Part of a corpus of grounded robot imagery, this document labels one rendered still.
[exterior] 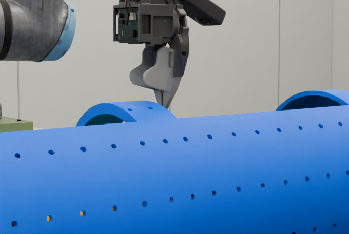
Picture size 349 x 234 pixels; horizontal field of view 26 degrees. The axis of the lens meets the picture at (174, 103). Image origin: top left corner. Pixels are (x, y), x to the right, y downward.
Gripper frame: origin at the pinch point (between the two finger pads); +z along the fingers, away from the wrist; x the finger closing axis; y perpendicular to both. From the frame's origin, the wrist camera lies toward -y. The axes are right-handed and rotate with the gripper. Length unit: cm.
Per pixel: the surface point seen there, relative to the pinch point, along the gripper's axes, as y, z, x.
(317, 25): -379, -15, -341
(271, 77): -323, 24, -331
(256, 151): -6.6, 6.5, 12.1
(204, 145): 1.7, 5.0, 11.1
